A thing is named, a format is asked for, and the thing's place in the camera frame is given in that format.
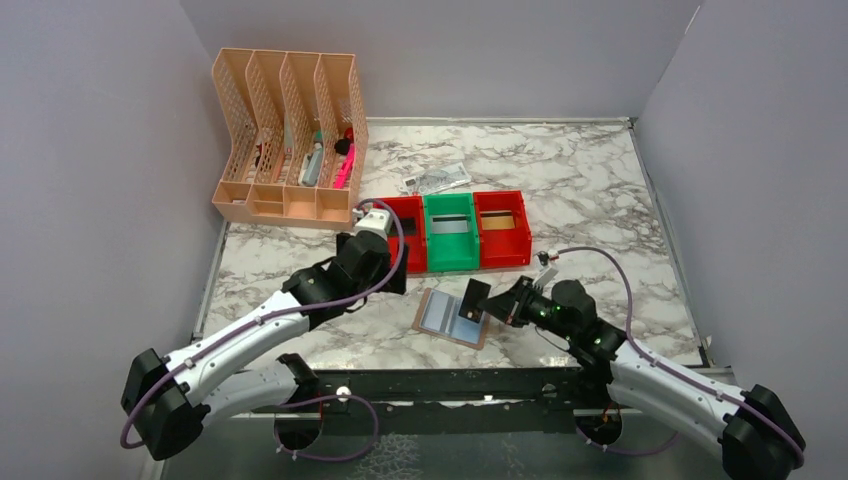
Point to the green plastic bin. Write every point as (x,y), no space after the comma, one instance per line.
(452,252)

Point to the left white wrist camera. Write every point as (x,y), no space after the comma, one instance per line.
(376,221)

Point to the clear protractor ruler packet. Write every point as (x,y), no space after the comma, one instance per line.
(435,180)

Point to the gold card with stripe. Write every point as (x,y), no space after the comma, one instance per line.
(497,220)

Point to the black card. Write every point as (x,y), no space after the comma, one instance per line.
(475,294)
(408,225)

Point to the black binder clip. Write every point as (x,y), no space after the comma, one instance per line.
(345,144)

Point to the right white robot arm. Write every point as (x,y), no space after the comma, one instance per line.
(750,431)

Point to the peach plastic file organizer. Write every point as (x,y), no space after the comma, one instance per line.
(273,103)

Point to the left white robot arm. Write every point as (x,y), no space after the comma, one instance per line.
(169,399)

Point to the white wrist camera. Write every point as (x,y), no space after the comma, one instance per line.
(376,221)
(547,270)

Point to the left red plastic bin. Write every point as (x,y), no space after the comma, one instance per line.
(415,247)

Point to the grey green marker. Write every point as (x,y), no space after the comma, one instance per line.
(312,163)

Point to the silver VIP card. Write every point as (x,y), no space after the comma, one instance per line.
(449,224)

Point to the red plastic bin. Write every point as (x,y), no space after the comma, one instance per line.
(504,248)
(415,247)

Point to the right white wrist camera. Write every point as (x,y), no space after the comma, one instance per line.
(547,270)

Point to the tan leather card holder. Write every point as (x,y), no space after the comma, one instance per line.
(438,315)

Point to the right red plastic bin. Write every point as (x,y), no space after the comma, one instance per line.
(504,248)

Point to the pink highlighter pen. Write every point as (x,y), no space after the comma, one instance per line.
(346,169)

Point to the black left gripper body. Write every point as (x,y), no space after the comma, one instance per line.
(392,266)

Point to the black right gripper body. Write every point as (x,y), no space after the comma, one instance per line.
(515,305)

